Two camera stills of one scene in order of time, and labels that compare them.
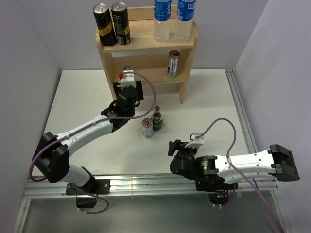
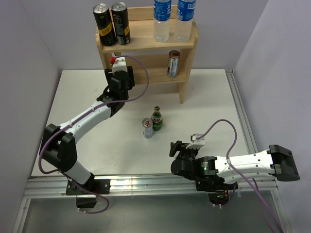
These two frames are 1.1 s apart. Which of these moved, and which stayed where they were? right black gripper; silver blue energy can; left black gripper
Moved: left black gripper
Stayed: silver blue energy can; right black gripper
